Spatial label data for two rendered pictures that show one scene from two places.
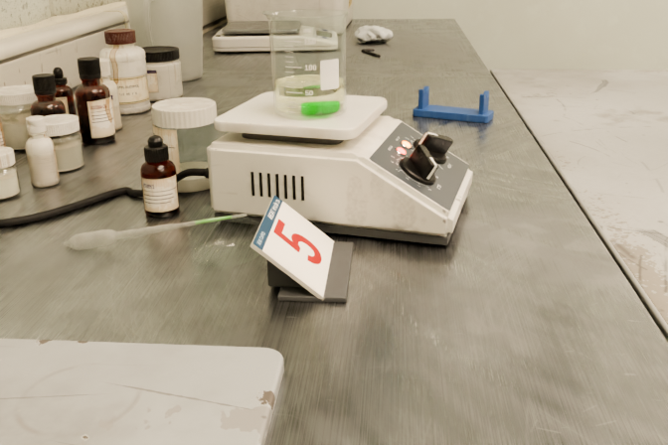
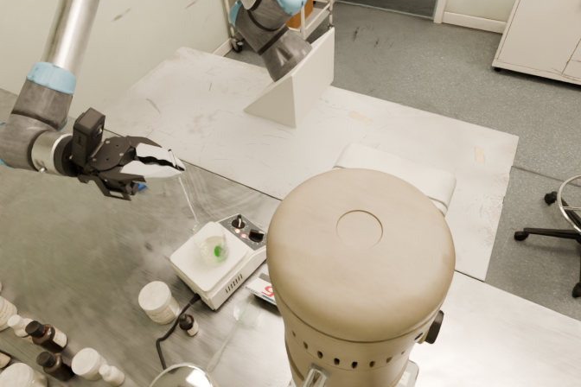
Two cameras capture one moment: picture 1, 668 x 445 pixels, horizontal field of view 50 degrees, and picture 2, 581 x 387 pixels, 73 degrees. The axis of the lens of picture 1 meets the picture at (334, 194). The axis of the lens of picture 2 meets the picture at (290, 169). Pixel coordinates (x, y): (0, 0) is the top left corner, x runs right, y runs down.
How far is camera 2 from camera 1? 69 cm
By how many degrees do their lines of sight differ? 57
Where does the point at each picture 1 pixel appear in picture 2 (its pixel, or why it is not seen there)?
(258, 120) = (217, 275)
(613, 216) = (280, 192)
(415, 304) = not seen: hidden behind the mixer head
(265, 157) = (228, 282)
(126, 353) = not seen: hidden behind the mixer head
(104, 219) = (184, 354)
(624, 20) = (43, 12)
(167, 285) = (260, 339)
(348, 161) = (252, 257)
